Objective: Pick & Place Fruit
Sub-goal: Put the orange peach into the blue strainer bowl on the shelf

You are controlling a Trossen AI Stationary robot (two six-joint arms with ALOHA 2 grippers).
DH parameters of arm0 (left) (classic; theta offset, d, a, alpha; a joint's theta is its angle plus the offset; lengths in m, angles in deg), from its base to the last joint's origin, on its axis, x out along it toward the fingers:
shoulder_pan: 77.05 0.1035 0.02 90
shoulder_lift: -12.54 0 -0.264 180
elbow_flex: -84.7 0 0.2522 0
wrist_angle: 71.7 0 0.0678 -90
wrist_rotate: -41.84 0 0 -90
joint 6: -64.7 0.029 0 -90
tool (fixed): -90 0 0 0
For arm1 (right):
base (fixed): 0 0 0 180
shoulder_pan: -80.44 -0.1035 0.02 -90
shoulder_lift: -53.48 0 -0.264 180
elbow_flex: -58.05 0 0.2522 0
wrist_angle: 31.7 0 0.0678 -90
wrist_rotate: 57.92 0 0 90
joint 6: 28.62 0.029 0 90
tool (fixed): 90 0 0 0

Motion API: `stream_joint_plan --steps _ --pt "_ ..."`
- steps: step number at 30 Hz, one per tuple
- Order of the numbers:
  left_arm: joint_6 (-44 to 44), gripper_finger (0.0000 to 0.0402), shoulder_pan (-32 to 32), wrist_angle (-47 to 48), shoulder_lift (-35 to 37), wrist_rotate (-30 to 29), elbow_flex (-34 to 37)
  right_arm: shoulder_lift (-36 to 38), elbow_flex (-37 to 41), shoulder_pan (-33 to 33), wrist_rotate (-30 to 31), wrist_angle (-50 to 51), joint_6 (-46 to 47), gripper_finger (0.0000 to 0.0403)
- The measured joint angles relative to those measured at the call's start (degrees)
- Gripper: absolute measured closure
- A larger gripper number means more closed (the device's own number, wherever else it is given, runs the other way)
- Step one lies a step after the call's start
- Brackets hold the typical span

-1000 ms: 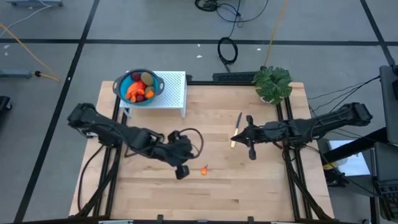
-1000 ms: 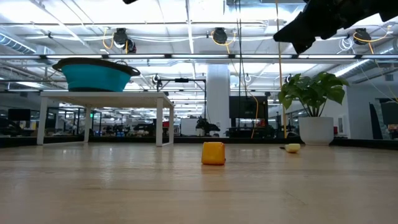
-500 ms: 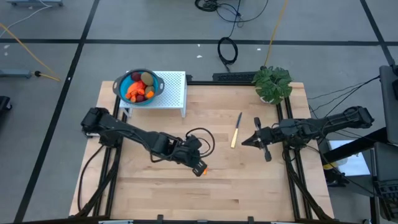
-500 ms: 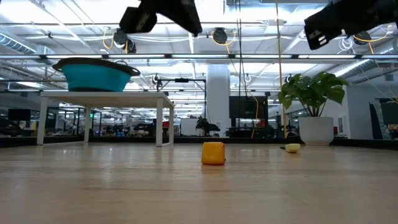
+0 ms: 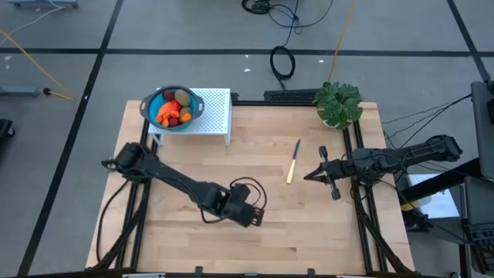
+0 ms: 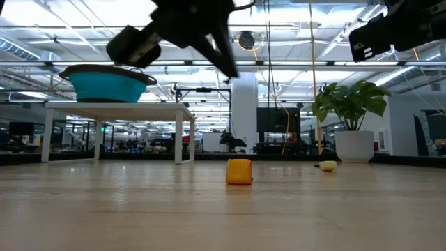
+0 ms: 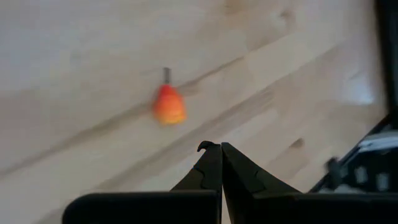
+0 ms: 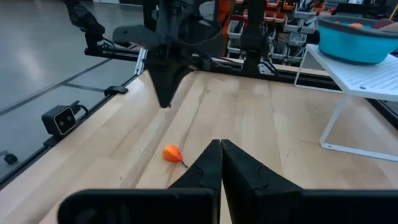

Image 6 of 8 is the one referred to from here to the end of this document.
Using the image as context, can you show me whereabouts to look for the black wall screen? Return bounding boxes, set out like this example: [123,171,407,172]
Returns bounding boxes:
[256,107,302,135]

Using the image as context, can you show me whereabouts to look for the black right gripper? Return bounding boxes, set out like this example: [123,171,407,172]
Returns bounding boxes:
[349,0,446,63]

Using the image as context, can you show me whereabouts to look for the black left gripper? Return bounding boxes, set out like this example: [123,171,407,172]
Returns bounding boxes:
[106,0,240,78]

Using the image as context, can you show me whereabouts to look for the yellow-orange toy cube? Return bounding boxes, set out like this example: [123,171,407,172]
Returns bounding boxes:
[225,158,254,186]

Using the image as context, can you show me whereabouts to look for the black aluminium table frame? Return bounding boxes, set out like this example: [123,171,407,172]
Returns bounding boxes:
[0,152,446,168]

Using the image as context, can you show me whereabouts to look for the white perforated metal shelf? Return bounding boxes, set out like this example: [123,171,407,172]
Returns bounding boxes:
[40,102,197,165]

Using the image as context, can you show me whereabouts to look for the black background gantry frame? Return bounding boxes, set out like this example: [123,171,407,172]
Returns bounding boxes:
[176,86,233,154]

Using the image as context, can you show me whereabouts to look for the black ceiling cable reel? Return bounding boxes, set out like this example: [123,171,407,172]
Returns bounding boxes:
[238,31,256,50]

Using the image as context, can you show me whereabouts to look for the green potted plant white pot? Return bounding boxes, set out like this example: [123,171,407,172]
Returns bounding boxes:
[311,79,392,164]

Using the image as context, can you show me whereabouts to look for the blue bowl with grey rim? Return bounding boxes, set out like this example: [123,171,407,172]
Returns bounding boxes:
[57,64,158,104]

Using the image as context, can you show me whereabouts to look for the white building column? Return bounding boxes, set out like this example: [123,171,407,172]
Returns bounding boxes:
[231,71,259,154]

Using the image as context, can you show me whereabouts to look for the black background robot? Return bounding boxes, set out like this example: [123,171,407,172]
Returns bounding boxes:
[219,130,247,153]

